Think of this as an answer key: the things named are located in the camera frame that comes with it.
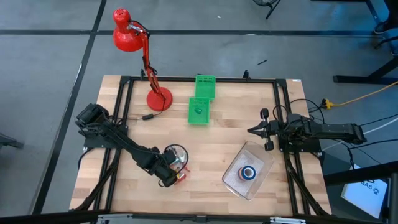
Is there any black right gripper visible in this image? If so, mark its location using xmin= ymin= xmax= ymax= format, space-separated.
xmin=248 ymin=108 xmax=283 ymax=152

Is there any bright blue tape roll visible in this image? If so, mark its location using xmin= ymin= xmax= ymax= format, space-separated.
xmin=241 ymin=166 xmax=257 ymax=181

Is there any clear plastic bin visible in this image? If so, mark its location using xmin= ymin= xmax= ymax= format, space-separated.
xmin=221 ymin=140 xmax=275 ymax=201

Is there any green plastic basket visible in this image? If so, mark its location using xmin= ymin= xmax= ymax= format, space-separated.
xmin=187 ymin=96 xmax=211 ymax=126
xmin=195 ymin=75 xmax=216 ymax=100

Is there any black desk leg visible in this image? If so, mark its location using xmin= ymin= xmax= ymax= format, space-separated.
xmin=333 ymin=55 xmax=398 ymax=85

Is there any white printed sheet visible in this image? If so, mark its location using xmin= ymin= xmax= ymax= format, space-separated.
xmin=340 ymin=177 xmax=389 ymax=220

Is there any black floor stand base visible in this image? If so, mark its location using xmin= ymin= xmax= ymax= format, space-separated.
xmin=252 ymin=0 xmax=282 ymax=20

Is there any red desk lamp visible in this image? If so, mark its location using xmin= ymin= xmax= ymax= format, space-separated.
xmin=112 ymin=8 xmax=174 ymax=112

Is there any person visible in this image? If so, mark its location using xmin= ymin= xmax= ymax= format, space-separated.
xmin=374 ymin=0 xmax=398 ymax=57

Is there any grey furniture foot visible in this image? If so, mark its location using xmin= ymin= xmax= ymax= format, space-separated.
xmin=0 ymin=132 xmax=25 ymax=150

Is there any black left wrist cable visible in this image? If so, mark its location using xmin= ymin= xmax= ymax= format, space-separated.
xmin=158 ymin=143 xmax=190 ymax=187

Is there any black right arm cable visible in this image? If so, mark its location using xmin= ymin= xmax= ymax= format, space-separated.
xmin=272 ymin=98 xmax=326 ymax=125

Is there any black lamp power cable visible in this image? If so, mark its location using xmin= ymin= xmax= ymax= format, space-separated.
xmin=116 ymin=104 xmax=165 ymax=123

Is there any silver metal bracket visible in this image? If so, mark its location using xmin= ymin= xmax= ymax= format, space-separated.
xmin=96 ymin=213 xmax=134 ymax=224
xmin=269 ymin=216 xmax=307 ymax=224

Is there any yellow extension cord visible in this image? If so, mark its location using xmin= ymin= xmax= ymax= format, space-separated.
xmin=322 ymin=80 xmax=398 ymax=110

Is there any black floor cable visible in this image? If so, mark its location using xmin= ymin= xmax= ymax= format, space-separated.
xmin=357 ymin=113 xmax=398 ymax=128
xmin=346 ymin=138 xmax=398 ymax=166

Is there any white floor cable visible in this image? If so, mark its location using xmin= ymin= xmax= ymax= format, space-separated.
xmin=323 ymin=117 xmax=398 ymax=152

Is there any black camera rig frame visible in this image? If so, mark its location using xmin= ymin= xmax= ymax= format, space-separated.
xmin=0 ymin=169 xmax=398 ymax=224

